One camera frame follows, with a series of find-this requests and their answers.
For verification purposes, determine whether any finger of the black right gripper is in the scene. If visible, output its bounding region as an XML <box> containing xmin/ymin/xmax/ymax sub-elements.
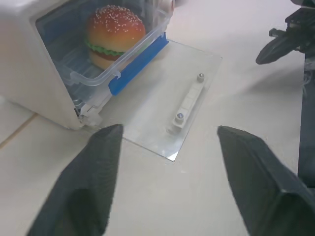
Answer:
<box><xmin>269</xmin><ymin>28</ymin><xmax>288</xmax><ymax>39</ymax></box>
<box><xmin>255</xmin><ymin>36</ymin><xmax>297</xmax><ymax>65</ymax></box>

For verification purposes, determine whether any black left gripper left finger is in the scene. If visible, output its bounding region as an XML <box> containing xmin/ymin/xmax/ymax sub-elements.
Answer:
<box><xmin>26</xmin><ymin>123</ymin><xmax>124</xmax><ymax>236</ymax></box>

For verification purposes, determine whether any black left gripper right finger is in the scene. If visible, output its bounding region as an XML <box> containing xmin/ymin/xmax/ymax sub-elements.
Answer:
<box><xmin>217</xmin><ymin>125</ymin><xmax>315</xmax><ymax>236</ymax></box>

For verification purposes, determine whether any clear toaster oven door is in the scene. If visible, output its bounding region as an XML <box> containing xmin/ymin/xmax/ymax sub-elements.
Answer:
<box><xmin>97</xmin><ymin>39</ymin><xmax>223</xmax><ymax>162</ymax></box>

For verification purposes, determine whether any clear blue-latched food container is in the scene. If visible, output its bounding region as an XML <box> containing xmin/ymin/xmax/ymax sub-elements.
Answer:
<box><xmin>57</xmin><ymin>6</ymin><xmax>172</xmax><ymax>110</ymax></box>

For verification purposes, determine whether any white toaster oven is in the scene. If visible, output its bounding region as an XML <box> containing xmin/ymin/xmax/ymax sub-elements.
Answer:
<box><xmin>0</xmin><ymin>0</ymin><xmax>174</xmax><ymax>131</ymax></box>

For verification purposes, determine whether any toy hamburger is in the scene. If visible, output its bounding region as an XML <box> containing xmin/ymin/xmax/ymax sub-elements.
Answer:
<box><xmin>83</xmin><ymin>5</ymin><xmax>147</xmax><ymax>70</ymax></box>

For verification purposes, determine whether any white oven door handle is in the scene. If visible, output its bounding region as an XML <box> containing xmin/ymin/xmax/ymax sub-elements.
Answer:
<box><xmin>166</xmin><ymin>72</ymin><xmax>209</xmax><ymax>135</ymax></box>

